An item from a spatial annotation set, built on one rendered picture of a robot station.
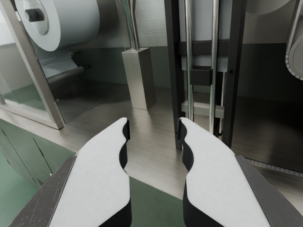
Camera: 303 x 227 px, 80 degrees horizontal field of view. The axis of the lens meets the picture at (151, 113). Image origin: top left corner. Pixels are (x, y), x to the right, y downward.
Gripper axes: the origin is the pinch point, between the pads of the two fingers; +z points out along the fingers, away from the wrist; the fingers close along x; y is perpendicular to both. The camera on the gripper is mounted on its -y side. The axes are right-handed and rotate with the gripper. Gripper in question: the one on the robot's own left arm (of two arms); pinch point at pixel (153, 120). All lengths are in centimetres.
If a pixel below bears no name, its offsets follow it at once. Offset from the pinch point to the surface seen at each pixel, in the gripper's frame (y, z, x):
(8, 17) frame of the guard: -5, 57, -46
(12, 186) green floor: 143, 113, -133
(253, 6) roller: -8.3, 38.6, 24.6
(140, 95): 27, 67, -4
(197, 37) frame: -1.9, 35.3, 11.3
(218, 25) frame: -4.6, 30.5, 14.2
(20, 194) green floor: 141, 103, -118
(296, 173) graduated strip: 29, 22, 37
